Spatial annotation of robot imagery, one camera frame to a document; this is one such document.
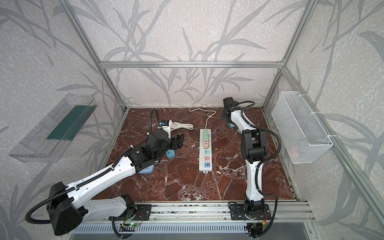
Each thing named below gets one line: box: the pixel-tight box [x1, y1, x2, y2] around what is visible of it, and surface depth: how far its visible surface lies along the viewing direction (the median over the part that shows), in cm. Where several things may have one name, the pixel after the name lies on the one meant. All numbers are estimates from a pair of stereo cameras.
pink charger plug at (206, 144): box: [204, 140, 209, 149], surface depth 95 cm
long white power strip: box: [199, 129, 213, 174], surface depth 93 cm
